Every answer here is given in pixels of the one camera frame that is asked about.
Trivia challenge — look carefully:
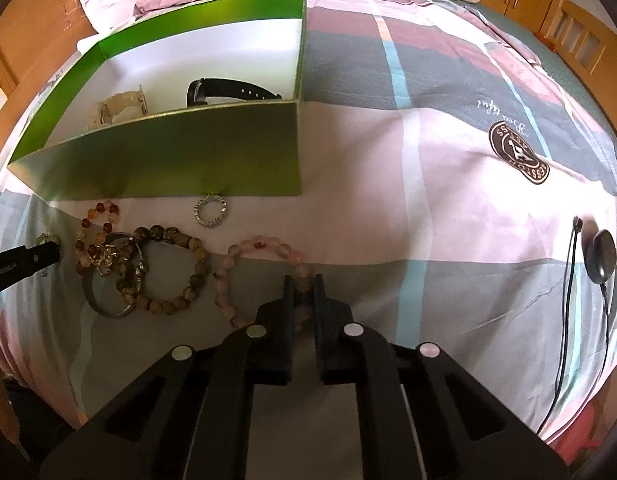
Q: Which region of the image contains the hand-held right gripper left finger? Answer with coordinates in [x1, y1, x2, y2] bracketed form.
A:
[38, 276, 295, 480]

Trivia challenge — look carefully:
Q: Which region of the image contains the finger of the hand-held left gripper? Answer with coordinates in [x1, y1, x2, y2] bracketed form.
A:
[0, 240, 62, 301]

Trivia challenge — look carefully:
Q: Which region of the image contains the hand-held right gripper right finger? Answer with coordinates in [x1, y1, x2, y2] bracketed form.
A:
[315, 275, 572, 480]

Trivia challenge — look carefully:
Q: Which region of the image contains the gold ornament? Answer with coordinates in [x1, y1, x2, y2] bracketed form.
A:
[88, 245, 122, 276]

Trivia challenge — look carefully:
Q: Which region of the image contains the pink bead bracelet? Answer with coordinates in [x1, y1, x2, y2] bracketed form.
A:
[213, 235, 314, 331]

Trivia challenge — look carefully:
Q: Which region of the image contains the silver metal bangle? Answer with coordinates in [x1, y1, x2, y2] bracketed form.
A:
[82, 232, 144, 318]

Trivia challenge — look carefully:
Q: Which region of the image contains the red amber bead bracelet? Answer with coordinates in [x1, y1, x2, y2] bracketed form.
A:
[74, 200, 123, 276]

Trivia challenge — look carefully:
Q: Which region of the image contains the brown stone bead bracelet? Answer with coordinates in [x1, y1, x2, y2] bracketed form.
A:
[116, 226, 212, 317]

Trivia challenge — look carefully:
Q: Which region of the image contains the crystal studded ring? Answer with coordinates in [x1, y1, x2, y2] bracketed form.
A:
[193, 192, 229, 228]

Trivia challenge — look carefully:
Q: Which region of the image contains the green cardboard box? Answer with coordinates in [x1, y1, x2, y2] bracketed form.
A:
[7, 0, 309, 198]

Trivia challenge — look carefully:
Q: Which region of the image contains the patchwork printed bedsheet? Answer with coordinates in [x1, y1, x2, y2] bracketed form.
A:
[0, 0, 617, 446]

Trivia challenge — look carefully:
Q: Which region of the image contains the cream cloth pouch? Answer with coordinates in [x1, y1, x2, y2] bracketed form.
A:
[91, 87, 149, 128]

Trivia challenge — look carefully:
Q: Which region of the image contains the black wristwatch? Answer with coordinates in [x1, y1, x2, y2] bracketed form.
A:
[186, 78, 283, 108]

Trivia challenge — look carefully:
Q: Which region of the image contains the black round device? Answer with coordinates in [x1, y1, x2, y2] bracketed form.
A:
[583, 230, 617, 286]

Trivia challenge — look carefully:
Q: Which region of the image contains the black cable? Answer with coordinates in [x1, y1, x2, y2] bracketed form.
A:
[536, 216, 612, 438]

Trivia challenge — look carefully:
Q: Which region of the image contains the wooden bed frame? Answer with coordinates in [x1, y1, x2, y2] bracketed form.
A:
[539, 0, 617, 78]

